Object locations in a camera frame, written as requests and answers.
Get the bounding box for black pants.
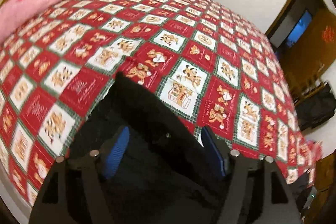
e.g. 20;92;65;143
70;73;221;223

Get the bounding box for black suitcase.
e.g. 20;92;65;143
295;82;335;131

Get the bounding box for red patterned bed quilt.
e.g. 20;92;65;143
1;0;315;205

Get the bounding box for pink pillow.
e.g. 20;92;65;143
0;0;62;42

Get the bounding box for dark wooden cabinet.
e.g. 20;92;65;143
303;151;336;224

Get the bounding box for brown wooden door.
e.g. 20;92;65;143
278;9;335;80

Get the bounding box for wooden chair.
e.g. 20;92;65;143
285;61;326;107

